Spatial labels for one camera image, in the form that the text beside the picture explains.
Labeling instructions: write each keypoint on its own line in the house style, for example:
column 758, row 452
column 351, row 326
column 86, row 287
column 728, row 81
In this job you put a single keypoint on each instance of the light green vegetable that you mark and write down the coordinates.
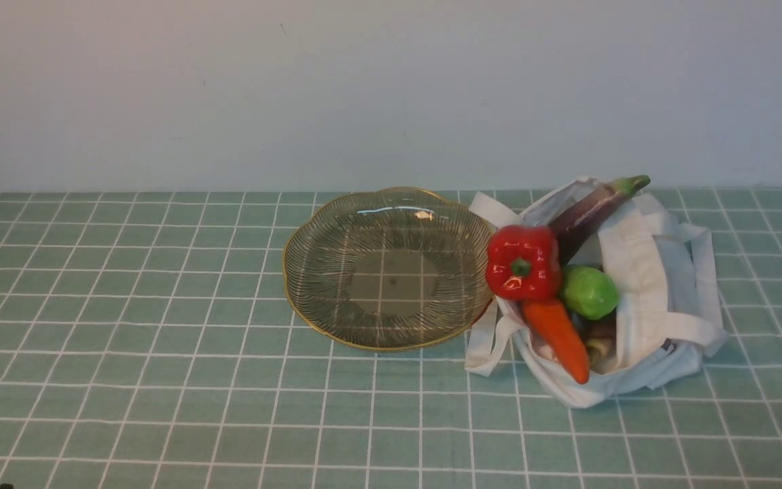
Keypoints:
column 589, row 292

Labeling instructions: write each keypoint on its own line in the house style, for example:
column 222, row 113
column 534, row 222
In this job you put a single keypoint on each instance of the white cloth tote bag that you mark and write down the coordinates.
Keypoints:
column 668, row 319

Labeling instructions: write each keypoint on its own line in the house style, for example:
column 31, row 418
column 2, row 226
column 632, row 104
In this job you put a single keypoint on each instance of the gold-rimmed glass bowl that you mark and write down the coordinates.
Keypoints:
column 390, row 270

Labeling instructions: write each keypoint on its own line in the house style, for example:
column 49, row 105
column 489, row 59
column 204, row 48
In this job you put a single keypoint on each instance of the green checkered tablecloth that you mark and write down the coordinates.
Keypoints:
column 146, row 342

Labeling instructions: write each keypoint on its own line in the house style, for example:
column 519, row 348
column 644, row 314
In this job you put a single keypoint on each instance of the brown mushroom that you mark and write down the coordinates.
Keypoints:
column 599, row 338

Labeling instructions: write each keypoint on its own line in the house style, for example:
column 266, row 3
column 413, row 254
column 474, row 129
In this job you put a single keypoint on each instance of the orange carrot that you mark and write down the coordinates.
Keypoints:
column 549, row 320

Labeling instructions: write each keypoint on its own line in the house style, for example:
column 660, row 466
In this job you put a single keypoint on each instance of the purple eggplant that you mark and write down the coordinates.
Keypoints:
column 575, row 225

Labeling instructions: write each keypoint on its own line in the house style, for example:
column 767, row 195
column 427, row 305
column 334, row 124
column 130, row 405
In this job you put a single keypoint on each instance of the red bell pepper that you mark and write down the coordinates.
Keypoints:
column 523, row 263

